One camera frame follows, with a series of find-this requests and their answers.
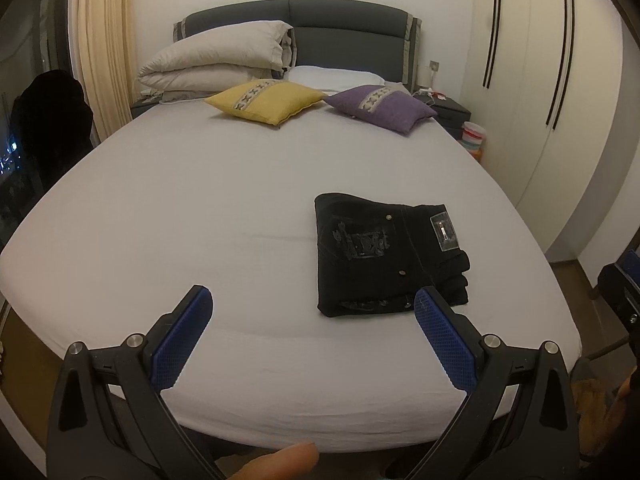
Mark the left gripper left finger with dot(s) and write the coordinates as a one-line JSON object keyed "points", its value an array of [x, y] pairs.
{"points": [[108, 419]]}

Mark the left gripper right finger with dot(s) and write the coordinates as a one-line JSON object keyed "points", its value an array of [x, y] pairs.
{"points": [[518, 417]]}

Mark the black pants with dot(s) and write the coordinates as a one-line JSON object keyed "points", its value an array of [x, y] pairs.
{"points": [[374, 257]]}

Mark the person left hand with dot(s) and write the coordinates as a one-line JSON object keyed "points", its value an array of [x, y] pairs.
{"points": [[288, 463]]}

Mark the orange bucket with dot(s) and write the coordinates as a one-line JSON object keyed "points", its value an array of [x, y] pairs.
{"points": [[477, 154]]}

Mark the striped white bucket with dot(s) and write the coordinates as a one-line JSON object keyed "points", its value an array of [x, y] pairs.
{"points": [[473, 136]]}

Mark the white wardrobe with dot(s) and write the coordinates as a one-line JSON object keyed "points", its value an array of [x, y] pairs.
{"points": [[550, 82]]}

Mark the dark bedside table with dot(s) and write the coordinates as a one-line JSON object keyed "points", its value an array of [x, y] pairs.
{"points": [[449, 113]]}

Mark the white bed mattress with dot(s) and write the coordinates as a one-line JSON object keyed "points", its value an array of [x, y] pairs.
{"points": [[185, 195]]}

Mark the purple cushion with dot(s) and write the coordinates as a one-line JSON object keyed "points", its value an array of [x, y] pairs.
{"points": [[382, 106]]}

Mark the white pillow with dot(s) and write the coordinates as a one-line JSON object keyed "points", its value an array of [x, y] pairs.
{"points": [[331, 80]]}

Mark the yellow cushion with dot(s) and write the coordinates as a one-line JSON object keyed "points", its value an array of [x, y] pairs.
{"points": [[268, 101]]}

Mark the dark grey headboard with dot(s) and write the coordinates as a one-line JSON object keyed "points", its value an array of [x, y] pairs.
{"points": [[343, 34]]}

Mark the folded beige duvet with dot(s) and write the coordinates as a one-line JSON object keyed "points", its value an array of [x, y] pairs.
{"points": [[219, 59]]}

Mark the beige curtain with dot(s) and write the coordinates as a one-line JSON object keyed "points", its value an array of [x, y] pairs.
{"points": [[103, 57]]}

